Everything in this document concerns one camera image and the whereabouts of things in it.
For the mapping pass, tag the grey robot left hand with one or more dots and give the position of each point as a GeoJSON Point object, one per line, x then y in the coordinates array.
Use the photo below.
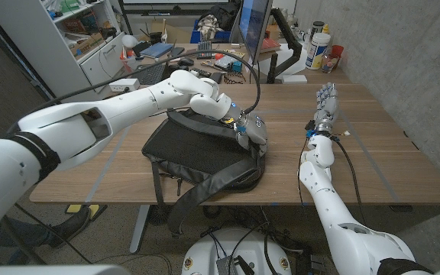
{"type": "Point", "coordinates": [254, 131]}

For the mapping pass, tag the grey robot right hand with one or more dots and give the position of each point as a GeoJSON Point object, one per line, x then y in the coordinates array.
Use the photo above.
{"type": "Point", "coordinates": [327, 105]}

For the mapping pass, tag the black backpack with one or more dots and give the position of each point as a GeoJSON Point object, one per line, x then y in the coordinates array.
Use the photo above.
{"type": "Point", "coordinates": [193, 149]}

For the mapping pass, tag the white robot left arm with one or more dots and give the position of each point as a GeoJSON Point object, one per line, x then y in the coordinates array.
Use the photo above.
{"type": "Point", "coordinates": [90, 114]}

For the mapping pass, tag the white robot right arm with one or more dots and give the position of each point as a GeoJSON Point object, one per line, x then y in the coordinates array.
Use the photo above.
{"type": "Point", "coordinates": [330, 214]}

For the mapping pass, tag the yellow bottle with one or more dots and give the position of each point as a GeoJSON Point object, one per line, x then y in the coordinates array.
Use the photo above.
{"type": "Point", "coordinates": [325, 30]}

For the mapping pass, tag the dark-lid bottle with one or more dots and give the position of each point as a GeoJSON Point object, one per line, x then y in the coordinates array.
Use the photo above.
{"type": "Point", "coordinates": [317, 28]}

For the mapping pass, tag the black laptop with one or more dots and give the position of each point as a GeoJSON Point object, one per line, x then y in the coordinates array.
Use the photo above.
{"type": "Point", "coordinates": [151, 75]}

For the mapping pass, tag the glass jar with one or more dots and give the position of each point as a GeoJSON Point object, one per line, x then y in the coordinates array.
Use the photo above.
{"type": "Point", "coordinates": [327, 64]}

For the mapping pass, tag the flat white box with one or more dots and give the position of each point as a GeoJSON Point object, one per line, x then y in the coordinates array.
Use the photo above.
{"type": "Point", "coordinates": [294, 79]}

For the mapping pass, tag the white wipes canister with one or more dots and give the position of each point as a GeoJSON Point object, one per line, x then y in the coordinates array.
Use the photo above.
{"type": "Point", "coordinates": [316, 51]}

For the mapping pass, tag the red cup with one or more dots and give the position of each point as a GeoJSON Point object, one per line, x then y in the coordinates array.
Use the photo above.
{"type": "Point", "coordinates": [337, 51]}

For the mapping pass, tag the small blue cube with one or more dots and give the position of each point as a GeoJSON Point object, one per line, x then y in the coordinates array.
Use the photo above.
{"type": "Point", "coordinates": [237, 68]}

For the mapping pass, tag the pink sticky note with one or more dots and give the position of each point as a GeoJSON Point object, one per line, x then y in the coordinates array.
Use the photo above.
{"type": "Point", "coordinates": [248, 65]}

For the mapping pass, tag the silver flat device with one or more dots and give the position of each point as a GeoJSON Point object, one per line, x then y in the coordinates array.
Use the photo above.
{"type": "Point", "coordinates": [224, 63]}

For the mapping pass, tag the black remote control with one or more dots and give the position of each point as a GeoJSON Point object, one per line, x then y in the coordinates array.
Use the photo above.
{"type": "Point", "coordinates": [201, 72]}

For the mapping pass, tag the red book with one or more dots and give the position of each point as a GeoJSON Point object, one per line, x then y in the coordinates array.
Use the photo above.
{"type": "Point", "coordinates": [270, 45]}

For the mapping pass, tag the black computer mouse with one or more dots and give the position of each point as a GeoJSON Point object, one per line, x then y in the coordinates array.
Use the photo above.
{"type": "Point", "coordinates": [185, 63]}

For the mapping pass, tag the black round case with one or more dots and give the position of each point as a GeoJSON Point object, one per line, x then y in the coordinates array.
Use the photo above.
{"type": "Point", "coordinates": [178, 69]}

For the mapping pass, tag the small black keyboard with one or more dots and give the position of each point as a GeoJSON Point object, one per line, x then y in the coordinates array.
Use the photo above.
{"type": "Point", "coordinates": [204, 45]}

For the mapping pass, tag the blue storage bin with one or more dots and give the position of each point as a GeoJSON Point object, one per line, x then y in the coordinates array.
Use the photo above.
{"type": "Point", "coordinates": [220, 37]}

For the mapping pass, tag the computer monitor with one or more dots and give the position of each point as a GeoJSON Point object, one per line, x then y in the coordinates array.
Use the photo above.
{"type": "Point", "coordinates": [252, 26]}

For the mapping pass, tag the beige crumpled cloth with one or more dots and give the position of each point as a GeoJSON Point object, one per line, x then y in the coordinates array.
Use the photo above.
{"type": "Point", "coordinates": [208, 24]}

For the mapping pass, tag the black bag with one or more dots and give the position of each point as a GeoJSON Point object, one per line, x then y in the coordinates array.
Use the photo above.
{"type": "Point", "coordinates": [224, 15]}

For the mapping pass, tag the white robot torso base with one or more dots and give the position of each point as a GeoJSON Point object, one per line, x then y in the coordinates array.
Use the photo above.
{"type": "Point", "coordinates": [250, 252]}

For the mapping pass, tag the blue notebook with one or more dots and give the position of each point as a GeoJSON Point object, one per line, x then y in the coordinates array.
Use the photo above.
{"type": "Point", "coordinates": [161, 49]}

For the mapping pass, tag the brown cardboard sheet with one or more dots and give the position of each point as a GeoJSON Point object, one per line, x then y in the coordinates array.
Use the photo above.
{"type": "Point", "coordinates": [176, 33]}

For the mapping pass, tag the small black fan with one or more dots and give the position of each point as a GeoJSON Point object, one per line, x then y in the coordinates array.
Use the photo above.
{"type": "Point", "coordinates": [159, 214]}

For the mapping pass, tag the white power strip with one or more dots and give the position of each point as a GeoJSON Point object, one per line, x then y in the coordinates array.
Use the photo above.
{"type": "Point", "coordinates": [124, 86]}

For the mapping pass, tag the white table leg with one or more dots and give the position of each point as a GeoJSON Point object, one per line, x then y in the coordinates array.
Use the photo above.
{"type": "Point", "coordinates": [140, 229]}

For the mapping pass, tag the round white lamp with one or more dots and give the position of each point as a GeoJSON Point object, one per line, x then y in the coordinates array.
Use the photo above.
{"type": "Point", "coordinates": [129, 41]}

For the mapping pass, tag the yellow floor pad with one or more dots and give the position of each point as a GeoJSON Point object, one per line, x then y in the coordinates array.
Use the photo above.
{"type": "Point", "coordinates": [86, 210]}

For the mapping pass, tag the cardboard box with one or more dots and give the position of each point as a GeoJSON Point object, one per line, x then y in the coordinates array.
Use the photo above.
{"type": "Point", "coordinates": [86, 46]}

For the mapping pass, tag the black shoe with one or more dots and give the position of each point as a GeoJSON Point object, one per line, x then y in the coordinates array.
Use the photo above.
{"type": "Point", "coordinates": [69, 227]}

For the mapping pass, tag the white shelf cabinet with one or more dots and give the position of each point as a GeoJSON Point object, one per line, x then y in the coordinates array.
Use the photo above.
{"type": "Point", "coordinates": [36, 46]}

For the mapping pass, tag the person's leg in jeans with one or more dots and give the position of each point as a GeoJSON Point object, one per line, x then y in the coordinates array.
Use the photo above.
{"type": "Point", "coordinates": [29, 233]}

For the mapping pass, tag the whiteboard with black frame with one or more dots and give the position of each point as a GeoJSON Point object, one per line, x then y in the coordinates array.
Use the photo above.
{"type": "Point", "coordinates": [174, 1]}

